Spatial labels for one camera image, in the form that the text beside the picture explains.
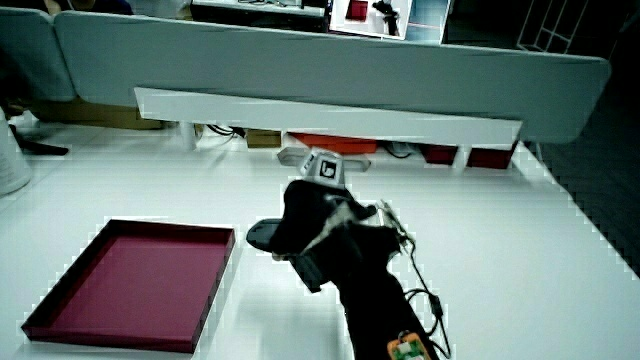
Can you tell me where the large brown cardboard box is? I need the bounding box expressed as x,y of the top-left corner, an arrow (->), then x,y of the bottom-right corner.
28,96 -> 167,132

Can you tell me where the dark grey mouse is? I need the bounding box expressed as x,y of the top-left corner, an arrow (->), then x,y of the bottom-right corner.
245,218 -> 285,254

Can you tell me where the person's right hand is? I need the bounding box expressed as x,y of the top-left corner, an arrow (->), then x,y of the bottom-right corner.
269,148 -> 404,266

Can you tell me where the orange sensor module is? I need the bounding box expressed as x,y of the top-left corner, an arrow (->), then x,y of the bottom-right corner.
386,330 -> 433,360

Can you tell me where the white desk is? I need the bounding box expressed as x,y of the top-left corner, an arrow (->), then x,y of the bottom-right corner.
0,110 -> 640,360

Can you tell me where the wide dark red box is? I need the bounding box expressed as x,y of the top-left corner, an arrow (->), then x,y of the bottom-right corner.
466,141 -> 519,171

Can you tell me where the orange-red flat box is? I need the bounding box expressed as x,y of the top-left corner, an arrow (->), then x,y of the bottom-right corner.
288,131 -> 379,156

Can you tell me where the dark red tray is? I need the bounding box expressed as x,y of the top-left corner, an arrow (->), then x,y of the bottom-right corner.
20,218 -> 237,355

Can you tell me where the white riser shelf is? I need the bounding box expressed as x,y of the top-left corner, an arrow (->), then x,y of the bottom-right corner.
133,86 -> 524,172

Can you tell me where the person's right forearm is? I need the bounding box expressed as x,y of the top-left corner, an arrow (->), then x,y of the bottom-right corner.
335,227 -> 442,360

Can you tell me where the white rounded object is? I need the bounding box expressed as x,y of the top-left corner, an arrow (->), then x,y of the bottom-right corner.
0,106 -> 34,197

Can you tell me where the small dark red box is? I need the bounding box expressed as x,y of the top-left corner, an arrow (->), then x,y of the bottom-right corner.
421,143 -> 460,166

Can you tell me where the long grey partition panel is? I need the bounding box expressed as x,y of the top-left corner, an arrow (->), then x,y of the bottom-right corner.
53,10 -> 613,145

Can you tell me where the black flat object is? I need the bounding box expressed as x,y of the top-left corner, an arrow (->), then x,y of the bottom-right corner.
8,123 -> 70,157

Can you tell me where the small brown cardboard box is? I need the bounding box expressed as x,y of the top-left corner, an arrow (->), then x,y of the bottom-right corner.
245,128 -> 283,150

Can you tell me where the white wire rack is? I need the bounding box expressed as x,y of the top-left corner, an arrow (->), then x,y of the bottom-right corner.
516,0 -> 585,55

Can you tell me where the computer monitor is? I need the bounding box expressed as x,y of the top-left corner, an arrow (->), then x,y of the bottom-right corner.
327,0 -> 452,46

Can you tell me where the short grey partition panel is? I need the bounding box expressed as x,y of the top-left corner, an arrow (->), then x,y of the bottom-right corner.
0,6 -> 77,103

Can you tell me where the black glove cable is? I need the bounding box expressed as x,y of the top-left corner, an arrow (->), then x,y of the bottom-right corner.
378,199 -> 453,360

